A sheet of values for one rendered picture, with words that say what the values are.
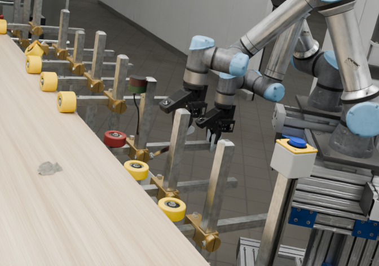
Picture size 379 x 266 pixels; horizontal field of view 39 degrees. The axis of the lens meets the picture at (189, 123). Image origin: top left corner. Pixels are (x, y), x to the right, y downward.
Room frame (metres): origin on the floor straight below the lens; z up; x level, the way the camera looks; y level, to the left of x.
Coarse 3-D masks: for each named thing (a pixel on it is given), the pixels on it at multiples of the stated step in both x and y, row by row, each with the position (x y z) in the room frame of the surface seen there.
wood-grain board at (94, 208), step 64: (0, 64) 2.38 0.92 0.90; (0, 128) 1.65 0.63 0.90; (64, 128) 1.76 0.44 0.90; (0, 192) 1.24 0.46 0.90; (64, 192) 1.31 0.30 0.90; (128, 192) 1.37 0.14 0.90; (0, 256) 0.97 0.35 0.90; (64, 256) 1.02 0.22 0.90; (128, 256) 1.06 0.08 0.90; (192, 256) 1.11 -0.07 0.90
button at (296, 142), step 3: (291, 138) 1.16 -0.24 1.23; (294, 138) 1.16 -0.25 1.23; (297, 138) 1.17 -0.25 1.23; (291, 141) 1.14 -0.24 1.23; (294, 141) 1.14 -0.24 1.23; (297, 141) 1.14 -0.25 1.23; (300, 141) 1.15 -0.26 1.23; (303, 141) 1.15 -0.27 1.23; (291, 144) 1.15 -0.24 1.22; (294, 144) 1.14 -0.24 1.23; (297, 144) 1.14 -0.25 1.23; (300, 144) 1.14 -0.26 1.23; (303, 144) 1.14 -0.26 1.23; (300, 147) 1.14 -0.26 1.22
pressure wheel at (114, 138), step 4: (108, 132) 1.78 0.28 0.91; (112, 132) 1.80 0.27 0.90; (116, 132) 1.80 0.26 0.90; (120, 132) 1.80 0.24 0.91; (104, 136) 1.76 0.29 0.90; (108, 136) 1.75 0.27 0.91; (112, 136) 1.75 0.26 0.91; (116, 136) 1.77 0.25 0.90; (120, 136) 1.77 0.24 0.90; (124, 136) 1.77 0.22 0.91; (104, 140) 1.76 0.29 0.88; (108, 140) 1.74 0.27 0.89; (112, 140) 1.74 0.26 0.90; (116, 140) 1.74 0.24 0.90; (120, 140) 1.75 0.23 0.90; (124, 140) 1.76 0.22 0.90; (108, 144) 1.74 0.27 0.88; (112, 144) 1.74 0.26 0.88; (116, 144) 1.74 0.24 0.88; (120, 144) 1.75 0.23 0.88; (124, 144) 1.77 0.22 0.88
